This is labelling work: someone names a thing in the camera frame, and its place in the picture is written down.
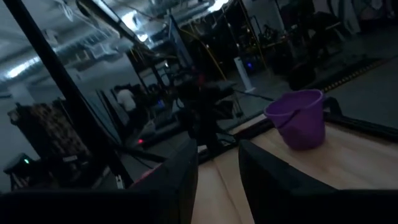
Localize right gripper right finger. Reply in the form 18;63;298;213
238;139;398;224

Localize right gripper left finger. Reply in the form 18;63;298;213
0;139;199;224

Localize purple halloween bucket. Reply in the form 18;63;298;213
263;89;326;151

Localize person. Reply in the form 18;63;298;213
113;85;139;125

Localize brown patterned panel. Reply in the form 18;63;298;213
9;99;91;187

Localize white tower device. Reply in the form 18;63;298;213
233;56;256;94

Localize black orange striped mat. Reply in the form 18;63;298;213
320;58;389;94

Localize black box green light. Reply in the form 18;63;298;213
2;152;41;190

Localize yellow hanging cable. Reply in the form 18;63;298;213
180;27;229;82

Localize black frame post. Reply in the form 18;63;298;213
1;0;134;190

